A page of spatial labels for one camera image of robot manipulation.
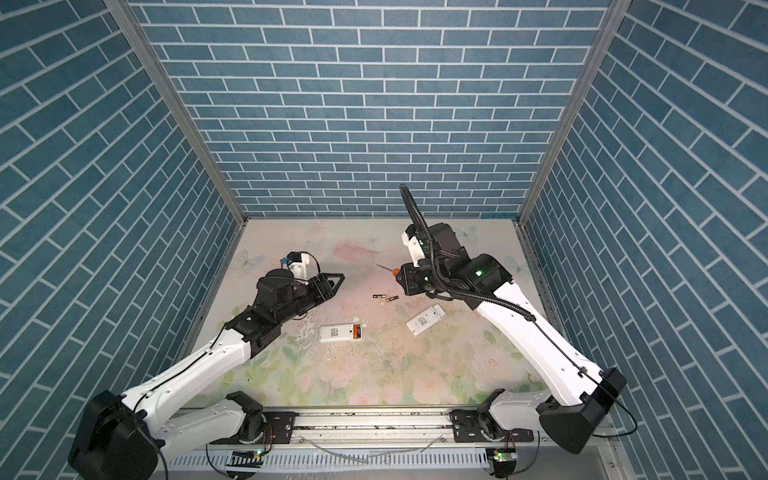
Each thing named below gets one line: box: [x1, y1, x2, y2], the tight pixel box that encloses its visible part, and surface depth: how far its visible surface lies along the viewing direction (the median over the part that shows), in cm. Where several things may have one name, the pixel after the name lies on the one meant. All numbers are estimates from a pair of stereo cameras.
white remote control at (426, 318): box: [406, 303, 447, 335], surface depth 94 cm
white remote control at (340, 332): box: [319, 323, 363, 343], surface depth 91 cm
